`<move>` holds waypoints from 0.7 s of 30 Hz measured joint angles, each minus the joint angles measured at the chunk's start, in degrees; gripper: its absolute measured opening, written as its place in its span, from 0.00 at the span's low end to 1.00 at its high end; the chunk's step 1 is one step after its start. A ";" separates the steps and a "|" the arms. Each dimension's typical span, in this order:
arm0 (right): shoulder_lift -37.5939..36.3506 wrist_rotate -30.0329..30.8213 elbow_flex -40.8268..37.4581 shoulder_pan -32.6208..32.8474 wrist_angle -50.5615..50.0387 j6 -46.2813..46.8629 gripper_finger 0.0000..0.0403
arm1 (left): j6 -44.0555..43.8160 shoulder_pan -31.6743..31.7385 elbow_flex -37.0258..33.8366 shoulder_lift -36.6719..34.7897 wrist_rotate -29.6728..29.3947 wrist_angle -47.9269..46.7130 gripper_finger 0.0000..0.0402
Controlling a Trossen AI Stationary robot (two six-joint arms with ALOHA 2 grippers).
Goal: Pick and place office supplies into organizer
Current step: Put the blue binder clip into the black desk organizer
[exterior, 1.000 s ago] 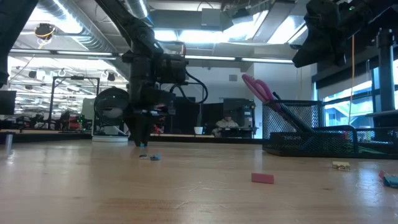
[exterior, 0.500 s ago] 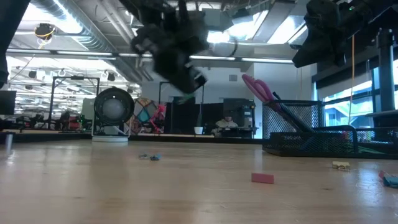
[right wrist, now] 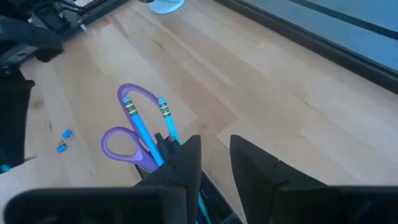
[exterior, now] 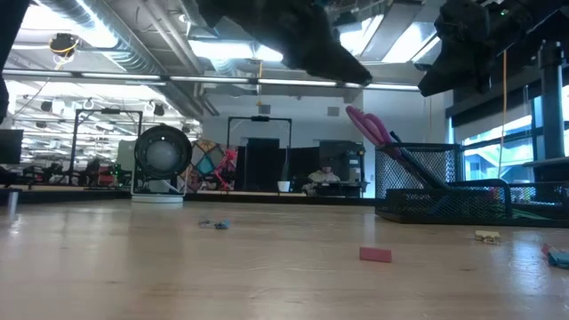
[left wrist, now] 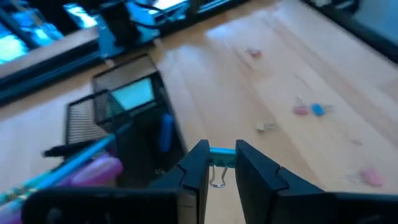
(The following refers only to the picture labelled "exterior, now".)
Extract black pen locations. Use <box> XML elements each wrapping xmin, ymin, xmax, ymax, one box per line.
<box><xmin>389</xmin><ymin>130</ymin><xmax>450</xmax><ymax>190</ymax></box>

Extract person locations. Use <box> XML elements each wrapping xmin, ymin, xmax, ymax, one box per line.
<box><xmin>305</xmin><ymin>164</ymin><xmax>342</xmax><ymax>196</ymax></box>

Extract black background monitor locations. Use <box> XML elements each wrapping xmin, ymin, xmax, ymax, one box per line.
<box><xmin>0</xmin><ymin>128</ymin><xmax>24</xmax><ymax>165</ymax></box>

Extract black mesh desk organizer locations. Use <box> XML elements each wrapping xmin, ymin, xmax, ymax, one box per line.
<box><xmin>374</xmin><ymin>141</ymin><xmax>569</xmax><ymax>229</ymax></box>

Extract silver ventilation duct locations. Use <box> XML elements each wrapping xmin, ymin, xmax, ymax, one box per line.
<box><xmin>44</xmin><ymin>0</ymin><xmax>210</xmax><ymax>119</ymax></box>

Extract pink handled scissors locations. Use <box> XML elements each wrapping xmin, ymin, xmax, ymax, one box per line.
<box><xmin>345</xmin><ymin>105</ymin><xmax>435</xmax><ymax>190</ymax></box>

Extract long ceiling light bar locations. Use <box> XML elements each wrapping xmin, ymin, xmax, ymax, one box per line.
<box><xmin>2</xmin><ymin>68</ymin><xmax>423</xmax><ymax>93</ymax></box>

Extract black aluminium table frame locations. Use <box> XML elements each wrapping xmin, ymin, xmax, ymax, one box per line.
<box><xmin>0</xmin><ymin>188</ymin><xmax>378</xmax><ymax>206</ymax></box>

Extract black upright pole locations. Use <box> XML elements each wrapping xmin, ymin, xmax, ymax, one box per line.
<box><xmin>536</xmin><ymin>39</ymin><xmax>566</xmax><ymax>181</ymax></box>

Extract red desk lamp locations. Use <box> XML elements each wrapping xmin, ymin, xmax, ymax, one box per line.
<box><xmin>212</xmin><ymin>148</ymin><xmax>237</xmax><ymax>191</ymax></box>

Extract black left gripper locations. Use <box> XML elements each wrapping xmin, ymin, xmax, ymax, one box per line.
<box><xmin>197</xmin><ymin>0</ymin><xmax>373</xmax><ymax>87</ymax></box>

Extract black rig frame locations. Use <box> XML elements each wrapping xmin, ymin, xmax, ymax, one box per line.
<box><xmin>227</xmin><ymin>115</ymin><xmax>293</xmax><ymax>193</ymax></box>
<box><xmin>70</xmin><ymin>108</ymin><xmax>144</xmax><ymax>186</ymax></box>

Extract black round ceiling device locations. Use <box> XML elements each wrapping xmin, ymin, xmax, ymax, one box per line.
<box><xmin>48</xmin><ymin>33</ymin><xmax>81</xmax><ymax>59</ymax></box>

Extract colourful patchwork dome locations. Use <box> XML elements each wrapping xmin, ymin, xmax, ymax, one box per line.
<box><xmin>186</xmin><ymin>139</ymin><xmax>239</xmax><ymax>192</ymax></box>

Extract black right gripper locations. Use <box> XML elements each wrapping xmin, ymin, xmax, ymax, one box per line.
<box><xmin>418</xmin><ymin>0</ymin><xmax>534</xmax><ymax>97</ymax></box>

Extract white plant pot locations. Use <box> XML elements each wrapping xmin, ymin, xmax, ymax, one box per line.
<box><xmin>276</xmin><ymin>148</ymin><xmax>292</xmax><ymax>194</ymax></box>

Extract grey metal post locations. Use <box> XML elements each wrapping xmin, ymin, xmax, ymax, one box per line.
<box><xmin>4</xmin><ymin>188</ymin><xmax>20</xmax><ymax>211</ymax></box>

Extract black partition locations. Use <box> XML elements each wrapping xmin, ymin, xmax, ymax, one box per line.
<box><xmin>235</xmin><ymin>137</ymin><xmax>321</xmax><ymax>192</ymax></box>

